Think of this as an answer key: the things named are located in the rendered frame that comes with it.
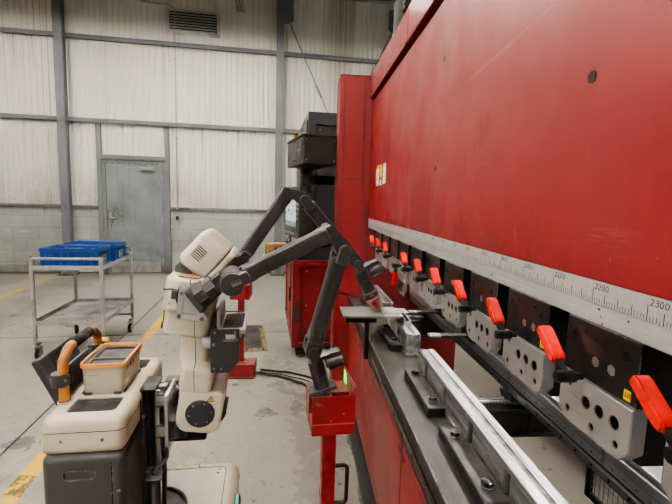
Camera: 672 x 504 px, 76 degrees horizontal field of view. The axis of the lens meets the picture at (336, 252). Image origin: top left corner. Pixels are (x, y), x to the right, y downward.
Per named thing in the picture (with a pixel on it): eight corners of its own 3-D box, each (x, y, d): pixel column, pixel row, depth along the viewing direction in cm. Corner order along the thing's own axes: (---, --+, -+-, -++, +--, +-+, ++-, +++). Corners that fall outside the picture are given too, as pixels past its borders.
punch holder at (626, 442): (557, 411, 70) (566, 313, 68) (606, 411, 70) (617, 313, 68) (626, 469, 55) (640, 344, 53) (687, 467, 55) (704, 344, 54)
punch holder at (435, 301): (422, 299, 149) (425, 252, 147) (446, 299, 149) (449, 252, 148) (435, 310, 134) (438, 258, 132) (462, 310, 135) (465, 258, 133)
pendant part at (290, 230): (284, 234, 330) (284, 187, 326) (299, 234, 334) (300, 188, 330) (298, 239, 288) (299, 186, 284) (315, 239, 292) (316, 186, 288)
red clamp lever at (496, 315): (484, 295, 89) (498, 336, 82) (503, 295, 89) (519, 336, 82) (482, 300, 90) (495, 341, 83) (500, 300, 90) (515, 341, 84)
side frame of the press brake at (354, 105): (328, 403, 319) (337, 84, 292) (439, 403, 326) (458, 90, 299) (330, 420, 295) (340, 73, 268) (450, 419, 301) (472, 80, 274)
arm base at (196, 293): (190, 285, 145) (183, 292, 133) (209, 271, 145) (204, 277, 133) (206, 304, 146) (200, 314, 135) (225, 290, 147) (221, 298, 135)
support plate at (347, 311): (339, 308, 208) (339, 306, 207) (393, 308, 210) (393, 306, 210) (343, 318, 190) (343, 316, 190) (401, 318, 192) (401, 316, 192)
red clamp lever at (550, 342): (536, 322, 69) (560, 379, 62) (561, 323, 69) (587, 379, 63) (532, 329, 70) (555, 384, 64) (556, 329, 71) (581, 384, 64)
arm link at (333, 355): (304, 340, 157) (308, 350, 149) (333, 330, 160) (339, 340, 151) (311, 368, 161) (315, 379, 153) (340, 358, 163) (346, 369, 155)
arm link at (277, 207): (285, 177, 185) (288, 179, 175) (310, 195, 189) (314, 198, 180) (226, 261, 187) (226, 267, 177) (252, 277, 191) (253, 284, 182)
